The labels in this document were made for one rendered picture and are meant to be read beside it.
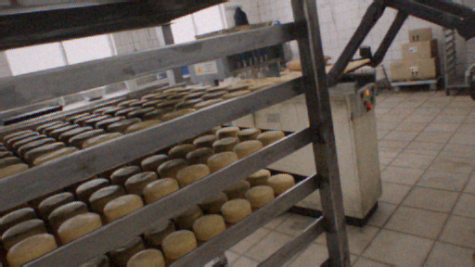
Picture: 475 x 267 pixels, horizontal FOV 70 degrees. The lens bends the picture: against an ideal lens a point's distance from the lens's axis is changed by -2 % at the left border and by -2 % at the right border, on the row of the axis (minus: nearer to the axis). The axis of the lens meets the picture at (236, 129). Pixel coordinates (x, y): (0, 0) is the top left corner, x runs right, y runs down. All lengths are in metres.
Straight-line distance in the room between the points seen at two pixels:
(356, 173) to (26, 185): 1.88
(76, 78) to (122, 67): 0.05
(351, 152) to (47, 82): 1.82
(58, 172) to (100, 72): 0.11
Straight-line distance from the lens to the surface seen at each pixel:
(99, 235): 0.43
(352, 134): 2.02
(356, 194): 2.16
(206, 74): 2.27
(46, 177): 0.40
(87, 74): 0.40
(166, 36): 0.93
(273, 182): 0.65
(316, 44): 0.59
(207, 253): 0.51
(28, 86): 0.39
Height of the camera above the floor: 1.24
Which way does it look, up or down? 14 degrees down
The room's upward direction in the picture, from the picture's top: 12 degrees counter-clockwise
